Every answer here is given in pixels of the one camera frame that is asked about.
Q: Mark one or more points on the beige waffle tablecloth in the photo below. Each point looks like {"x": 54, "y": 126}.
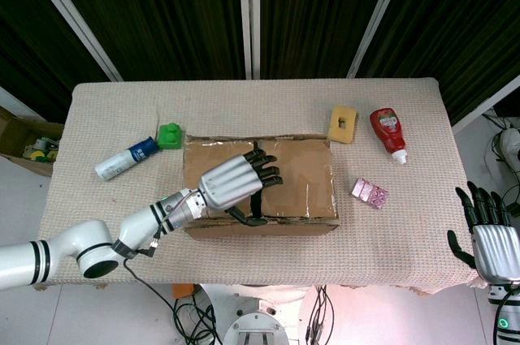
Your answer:
{"x": 260, "y": 109}

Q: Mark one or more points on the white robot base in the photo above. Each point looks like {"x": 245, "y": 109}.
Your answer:
{"x": 256, "y": 316}

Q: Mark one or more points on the white floor device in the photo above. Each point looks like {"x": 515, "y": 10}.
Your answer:
{"x": 510, "y": 144}

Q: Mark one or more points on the orange floor object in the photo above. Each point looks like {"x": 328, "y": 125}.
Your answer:
{"x": 183, "y": 291}

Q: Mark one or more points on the pink patterned card pack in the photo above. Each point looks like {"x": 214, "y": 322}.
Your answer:
{"x": 369, "y": 192}

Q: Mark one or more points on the cardboard storage box with clutter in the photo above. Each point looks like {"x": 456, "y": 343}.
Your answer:
{"x": 24, "y": 138}

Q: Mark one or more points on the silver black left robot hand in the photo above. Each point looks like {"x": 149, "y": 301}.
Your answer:
{"x": 231, "y": 182}

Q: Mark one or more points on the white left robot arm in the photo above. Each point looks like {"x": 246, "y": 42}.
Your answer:
{"x": 61, "y": 243}

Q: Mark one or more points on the green toy block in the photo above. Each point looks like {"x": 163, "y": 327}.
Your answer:
{"x": 170, "y": 138}

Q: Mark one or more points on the brown cardboard box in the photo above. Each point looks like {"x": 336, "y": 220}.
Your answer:
{"x": 300, "y": 174}

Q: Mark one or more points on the white blue spray can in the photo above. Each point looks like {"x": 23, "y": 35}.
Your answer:
{"x": 122, "y": 160}

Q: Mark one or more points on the red ketchup bottle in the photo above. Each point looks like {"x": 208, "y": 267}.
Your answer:
{"x": 388, "y": 130}

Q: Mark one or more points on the yellow sponge block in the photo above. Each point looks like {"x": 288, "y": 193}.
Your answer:
{"x": 337, "y": 134}

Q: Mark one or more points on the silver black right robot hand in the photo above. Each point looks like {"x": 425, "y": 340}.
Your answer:
{"x": 495, "y": 251}

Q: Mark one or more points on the dark green partition panel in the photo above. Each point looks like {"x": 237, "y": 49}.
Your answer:
{"x": 24, "y": 36}
{"x": 317, "y": 16}
{"x": 162, "y": 16}
{"x": 459, "y": 36}

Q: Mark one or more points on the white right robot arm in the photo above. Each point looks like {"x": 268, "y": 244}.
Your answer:
{"x": 513, "y": 312}

